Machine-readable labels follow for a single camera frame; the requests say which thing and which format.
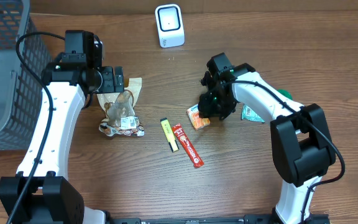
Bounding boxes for teal wet wipes pack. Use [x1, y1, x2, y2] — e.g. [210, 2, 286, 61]
[241, 105, 265, 123]

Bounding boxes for orange Kleenex tissue pack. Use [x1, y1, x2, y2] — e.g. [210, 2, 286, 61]
[186, 105, 211, 131]

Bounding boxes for brown cookie snack bag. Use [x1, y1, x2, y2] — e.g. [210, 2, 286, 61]
[97, 78, 145, 137]

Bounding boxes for yellow black marker pen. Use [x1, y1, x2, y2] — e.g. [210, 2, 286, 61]
[160, 118, 179, 152]

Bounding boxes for green lid glass jar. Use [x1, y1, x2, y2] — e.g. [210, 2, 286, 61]
[277, 90, 293, 100]

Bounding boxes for red snack bar wrapper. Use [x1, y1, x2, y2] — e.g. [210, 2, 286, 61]
[172, 123, 204, 168]

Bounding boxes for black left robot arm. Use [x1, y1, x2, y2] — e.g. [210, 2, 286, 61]
[0, 30, 124, 223]

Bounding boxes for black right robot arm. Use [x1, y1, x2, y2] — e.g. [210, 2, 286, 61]
[198, 53, 336, 223]

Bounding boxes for white barcode scanner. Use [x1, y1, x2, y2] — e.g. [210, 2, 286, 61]
[155, 4, 185, 48]

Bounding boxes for grey plastic mesh basket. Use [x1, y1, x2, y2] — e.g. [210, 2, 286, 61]
[0, 0, 52, 151]

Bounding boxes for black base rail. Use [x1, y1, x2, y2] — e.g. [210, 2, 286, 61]
[104, 212, 331, 224]

